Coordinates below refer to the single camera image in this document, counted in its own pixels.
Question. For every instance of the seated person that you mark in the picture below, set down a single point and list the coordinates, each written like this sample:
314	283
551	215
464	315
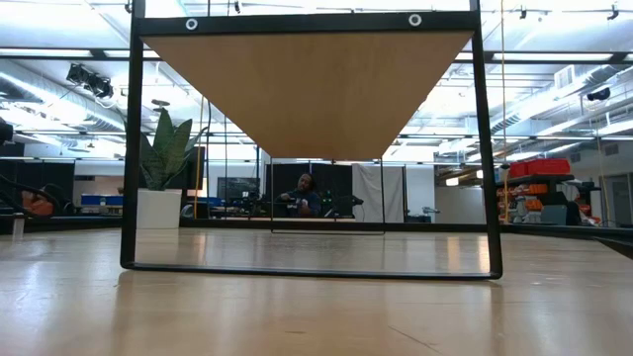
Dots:
304	198

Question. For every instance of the black backdrop curtain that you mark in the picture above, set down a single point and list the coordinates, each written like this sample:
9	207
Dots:
287	178

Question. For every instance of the cluttered work desk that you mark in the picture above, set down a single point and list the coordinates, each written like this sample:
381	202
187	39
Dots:
341	205

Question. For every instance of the white hanging sheet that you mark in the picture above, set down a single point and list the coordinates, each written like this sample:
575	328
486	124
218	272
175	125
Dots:
376	193

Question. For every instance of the black computer monitor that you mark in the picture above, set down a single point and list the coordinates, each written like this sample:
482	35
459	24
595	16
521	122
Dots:
238	188

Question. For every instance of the long wooden tray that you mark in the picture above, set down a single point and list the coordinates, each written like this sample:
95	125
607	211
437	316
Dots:
316	99

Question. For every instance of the black display panel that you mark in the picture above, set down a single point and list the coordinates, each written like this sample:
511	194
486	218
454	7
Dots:
195	168

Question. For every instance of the green plant white pot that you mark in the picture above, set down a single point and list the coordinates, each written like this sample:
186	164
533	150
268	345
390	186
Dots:
158	207

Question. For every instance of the blue storage bin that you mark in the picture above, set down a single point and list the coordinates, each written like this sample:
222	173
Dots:
101	200

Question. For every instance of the red storage bin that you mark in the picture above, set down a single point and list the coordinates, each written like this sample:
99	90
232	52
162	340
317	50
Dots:
539	167

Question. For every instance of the black wheeled bin rack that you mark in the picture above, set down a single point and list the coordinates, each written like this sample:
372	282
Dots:
539	203

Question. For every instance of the black ceiling spotlight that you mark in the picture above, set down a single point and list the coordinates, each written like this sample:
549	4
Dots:
91	81

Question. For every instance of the red office chair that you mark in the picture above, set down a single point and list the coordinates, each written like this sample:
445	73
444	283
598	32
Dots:
37	205

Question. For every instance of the black aluminium table frame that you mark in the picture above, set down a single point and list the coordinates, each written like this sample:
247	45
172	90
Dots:
395	227

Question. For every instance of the black ceiling camera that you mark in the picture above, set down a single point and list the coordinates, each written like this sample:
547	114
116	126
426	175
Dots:
599	94

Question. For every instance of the short silver post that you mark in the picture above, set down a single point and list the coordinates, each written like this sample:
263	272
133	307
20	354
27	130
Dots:
18	225

